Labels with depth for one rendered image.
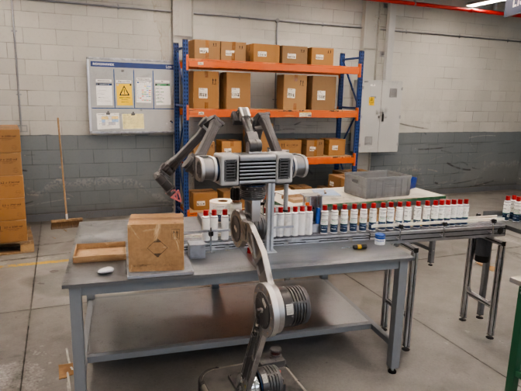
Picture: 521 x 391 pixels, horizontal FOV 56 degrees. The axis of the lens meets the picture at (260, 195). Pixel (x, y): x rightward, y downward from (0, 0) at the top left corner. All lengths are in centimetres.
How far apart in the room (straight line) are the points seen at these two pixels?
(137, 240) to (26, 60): 492
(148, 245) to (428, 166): 769
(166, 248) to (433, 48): 771
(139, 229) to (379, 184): 304
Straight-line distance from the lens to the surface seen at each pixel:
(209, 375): 300
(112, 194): 751
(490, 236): 416
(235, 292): 410
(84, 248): 331
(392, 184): 527
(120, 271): 289
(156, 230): 272
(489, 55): 1064
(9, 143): 592
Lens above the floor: 182
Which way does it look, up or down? 12 degrees down
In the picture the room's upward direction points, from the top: 1 degrees clockwise
